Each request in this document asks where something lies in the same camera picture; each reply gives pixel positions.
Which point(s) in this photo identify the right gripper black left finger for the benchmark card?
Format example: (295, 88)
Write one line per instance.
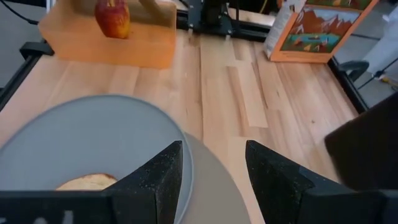
(146, 199)

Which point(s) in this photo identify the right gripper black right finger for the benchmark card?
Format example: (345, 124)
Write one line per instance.
(280, 199)

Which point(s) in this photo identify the sliced bagel half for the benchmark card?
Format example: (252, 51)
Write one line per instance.
(88, 183)

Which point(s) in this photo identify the orange cereal box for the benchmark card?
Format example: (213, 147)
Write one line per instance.
(311, 34)

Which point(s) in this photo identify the red apple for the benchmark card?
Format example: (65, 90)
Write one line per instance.
(112, 18)

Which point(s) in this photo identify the grey-beige round placemat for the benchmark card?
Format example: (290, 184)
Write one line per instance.
(211, 186)

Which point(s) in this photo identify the grey round plate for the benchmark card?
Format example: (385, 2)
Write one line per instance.
(93, 140)

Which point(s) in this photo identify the orange translucent plastic bin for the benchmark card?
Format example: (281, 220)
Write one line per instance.
(124, 49)

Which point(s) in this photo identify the silver aluminium rail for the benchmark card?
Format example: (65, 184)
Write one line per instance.
(50, 4)

